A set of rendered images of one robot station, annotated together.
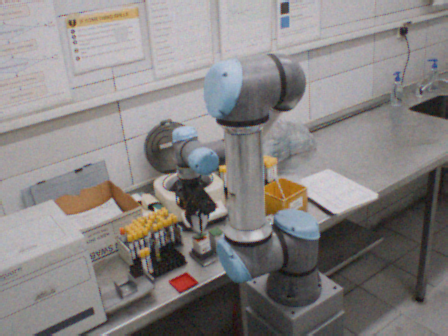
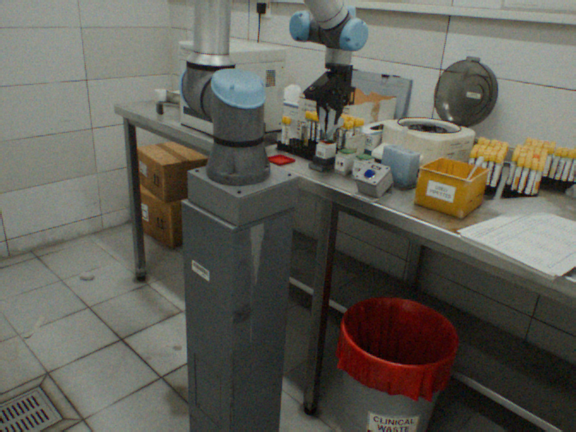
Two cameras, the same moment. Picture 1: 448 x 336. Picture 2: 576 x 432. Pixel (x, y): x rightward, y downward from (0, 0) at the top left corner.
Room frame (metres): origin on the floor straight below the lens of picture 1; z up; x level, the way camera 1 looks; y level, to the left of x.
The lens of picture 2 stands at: (0.90, -1.27, 1.35)
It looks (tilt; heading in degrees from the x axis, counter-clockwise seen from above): 24 degrees down; 77
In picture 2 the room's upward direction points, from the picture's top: 4 degrees clockwise
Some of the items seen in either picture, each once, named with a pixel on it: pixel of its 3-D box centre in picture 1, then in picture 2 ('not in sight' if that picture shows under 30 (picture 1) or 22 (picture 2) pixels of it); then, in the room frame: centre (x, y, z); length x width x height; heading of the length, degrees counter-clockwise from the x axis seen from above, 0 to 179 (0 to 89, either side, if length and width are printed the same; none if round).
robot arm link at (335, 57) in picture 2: (188, 169); (337, 56); (1.34, 0.11, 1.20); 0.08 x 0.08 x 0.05
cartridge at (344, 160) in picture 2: (217, 240); (345, 161); (1.38, 0.04, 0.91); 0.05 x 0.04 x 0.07; 33
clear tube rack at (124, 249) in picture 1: (150, 241); (332, 139); (1.40, 0.27, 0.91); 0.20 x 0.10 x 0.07; 123
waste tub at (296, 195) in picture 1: (283, 200); (451, 186); (1.58, -0.21, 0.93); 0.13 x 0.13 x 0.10; 38
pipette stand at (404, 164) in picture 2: not in sight; (399, 166); (1.50, -0.05, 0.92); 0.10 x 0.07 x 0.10; 115
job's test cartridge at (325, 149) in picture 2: (201, 246); (326, 153); (1.33, 0.10, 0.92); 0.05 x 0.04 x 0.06; 34
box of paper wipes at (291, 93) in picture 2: not in sight; (291, 99); (1.37, 0.78, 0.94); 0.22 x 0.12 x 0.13; 127
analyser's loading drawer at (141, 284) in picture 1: (119, 291); (249, 130); (1.13, 0.34, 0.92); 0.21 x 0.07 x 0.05; 123
